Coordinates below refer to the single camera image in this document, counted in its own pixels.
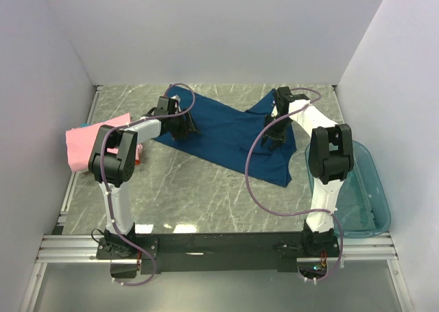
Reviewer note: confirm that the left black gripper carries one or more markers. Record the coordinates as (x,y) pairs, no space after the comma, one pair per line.
(188,127)

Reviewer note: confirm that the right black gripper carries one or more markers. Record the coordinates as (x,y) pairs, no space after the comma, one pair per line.
(279,138)

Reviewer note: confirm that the blue t shirt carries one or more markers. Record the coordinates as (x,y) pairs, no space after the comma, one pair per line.
(226,135)

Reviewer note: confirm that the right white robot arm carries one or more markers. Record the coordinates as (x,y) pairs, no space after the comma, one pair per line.
(330,160)

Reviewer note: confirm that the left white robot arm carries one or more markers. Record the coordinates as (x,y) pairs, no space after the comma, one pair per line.
(112,162)

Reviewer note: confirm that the folded pink t shirt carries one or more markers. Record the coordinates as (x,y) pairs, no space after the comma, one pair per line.
(80,142)

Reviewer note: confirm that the teal plastic bin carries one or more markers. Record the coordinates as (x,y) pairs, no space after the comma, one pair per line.
(362,207)

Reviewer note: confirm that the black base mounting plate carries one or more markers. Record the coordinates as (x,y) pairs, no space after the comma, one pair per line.
(204,252)

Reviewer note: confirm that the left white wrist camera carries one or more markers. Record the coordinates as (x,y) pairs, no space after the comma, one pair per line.
(177,98)

